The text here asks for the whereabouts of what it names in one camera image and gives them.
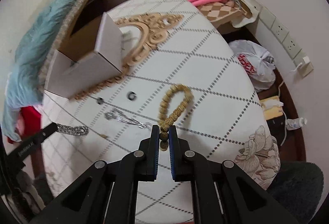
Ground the thin silver chain necklace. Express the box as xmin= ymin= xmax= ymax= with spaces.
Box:
xmin=104 ymin=108 xmax=152 ymax=130

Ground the wooden bead bracelet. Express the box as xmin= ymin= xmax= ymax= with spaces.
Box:
xmin=157 ymin=84 xmax=195 ymax=151

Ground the thick silver chain bracelet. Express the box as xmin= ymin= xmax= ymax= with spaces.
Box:
xmin=56 ymin=123 xmax=90 ymax=137

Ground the white cardboard box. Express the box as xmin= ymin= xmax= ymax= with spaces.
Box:
xmin=45 ymin=12 xmax=123 ymax=98

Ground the red cloth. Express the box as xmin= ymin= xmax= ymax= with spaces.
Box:
xmin=8 ymin=106 xmax=41 ymax=140

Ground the light blue blanket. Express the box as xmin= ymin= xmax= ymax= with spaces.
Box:
xmin=1 ymin=0 xmax=77 ymax=142

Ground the white patterned tablecloth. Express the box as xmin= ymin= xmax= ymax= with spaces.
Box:
xmin=41 ymin=0 xmax=282 ymax=224

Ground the yellow box on floor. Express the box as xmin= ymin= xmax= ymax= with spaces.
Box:
xmin=260 ymin=95 xmax=284 ymax=121

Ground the white plastic bottle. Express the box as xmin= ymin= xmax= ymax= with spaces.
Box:
xmin=285 ymin=117 xmax=307 ymax=131

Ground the dark fuzzy stool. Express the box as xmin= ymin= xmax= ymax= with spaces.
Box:
xmin=267 ymin=161 xmax=324 ymax=223

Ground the white plastic bag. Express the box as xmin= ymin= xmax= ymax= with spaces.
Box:
xmin=229 ymin=40 xmax=276 ymax=93

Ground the bed with beige mattress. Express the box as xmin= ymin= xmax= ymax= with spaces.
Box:
xmin=38 ymin=0 xmax=107 ymax=91

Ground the white charger plug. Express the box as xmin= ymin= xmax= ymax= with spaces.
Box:
xmin=293 ymin=56 xmax=310 ymax=72

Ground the checkered beige cushion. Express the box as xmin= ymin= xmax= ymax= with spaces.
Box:
xmin=197 ymin=0 xmax=258 ymax=28

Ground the white wall power strip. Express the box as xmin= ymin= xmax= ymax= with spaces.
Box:
xmin=249 ymin=0 xmax=314 ymax=78

